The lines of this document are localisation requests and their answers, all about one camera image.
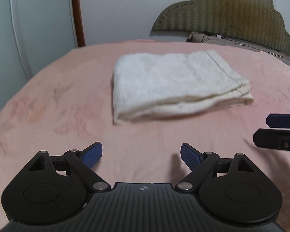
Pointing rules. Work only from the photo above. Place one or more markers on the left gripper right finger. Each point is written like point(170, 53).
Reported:
point(201, 165)

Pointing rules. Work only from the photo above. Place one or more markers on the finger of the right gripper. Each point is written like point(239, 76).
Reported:
point(272, 139)
point(278, 120)

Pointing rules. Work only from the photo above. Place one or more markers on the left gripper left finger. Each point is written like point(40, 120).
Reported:
point(81, 164)

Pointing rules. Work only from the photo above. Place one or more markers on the white fleece pants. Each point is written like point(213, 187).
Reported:
point(148, 86)

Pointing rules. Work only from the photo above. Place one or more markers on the pink bed blanket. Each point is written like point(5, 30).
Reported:
point(68, 105)

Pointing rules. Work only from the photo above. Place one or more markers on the olive upholstered headboard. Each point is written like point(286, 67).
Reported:
point(255, 21)

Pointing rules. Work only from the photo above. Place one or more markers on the brown pillow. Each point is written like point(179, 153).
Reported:
point(197, 37)

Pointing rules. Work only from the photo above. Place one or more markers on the glass wardrobe door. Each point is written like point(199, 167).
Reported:
point(33, 34)

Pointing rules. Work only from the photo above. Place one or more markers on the brown wooden door frame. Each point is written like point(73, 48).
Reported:
point(77, 16)

